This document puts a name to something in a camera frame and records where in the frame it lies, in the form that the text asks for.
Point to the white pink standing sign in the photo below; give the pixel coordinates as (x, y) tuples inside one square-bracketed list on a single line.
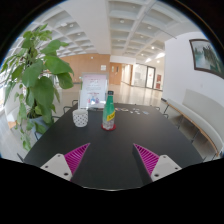
[(93, 88)]

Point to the long white bench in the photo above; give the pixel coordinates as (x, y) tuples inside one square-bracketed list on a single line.
[(200, 113)]

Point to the dark framed wall picture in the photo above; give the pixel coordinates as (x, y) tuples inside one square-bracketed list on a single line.
[(206, 58)]

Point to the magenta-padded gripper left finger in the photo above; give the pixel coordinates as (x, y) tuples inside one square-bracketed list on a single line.
[(76, 156)]

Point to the ceiling lights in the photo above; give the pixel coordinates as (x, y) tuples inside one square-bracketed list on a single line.
[(150, 48)]

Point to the white polka dot mug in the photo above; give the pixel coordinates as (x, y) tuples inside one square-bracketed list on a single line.
[(80, 118)]

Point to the beige round disc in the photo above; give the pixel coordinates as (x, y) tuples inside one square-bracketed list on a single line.
[(122, 109)]

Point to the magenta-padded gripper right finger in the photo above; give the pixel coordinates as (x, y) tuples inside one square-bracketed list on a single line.
[(148, 159)]

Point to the black metal chair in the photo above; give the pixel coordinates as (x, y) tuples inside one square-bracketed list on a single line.
[(68, 108)]

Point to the large leafy potted plant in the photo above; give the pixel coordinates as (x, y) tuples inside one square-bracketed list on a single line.
[(40, 83)]

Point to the flat round red coaster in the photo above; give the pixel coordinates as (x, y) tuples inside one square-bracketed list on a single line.
[(113, 128)]

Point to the green plastic drink bottle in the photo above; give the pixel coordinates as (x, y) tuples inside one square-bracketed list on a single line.
[(108, 113)]

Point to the small blue card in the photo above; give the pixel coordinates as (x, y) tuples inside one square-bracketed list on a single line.
[(145, 113)]

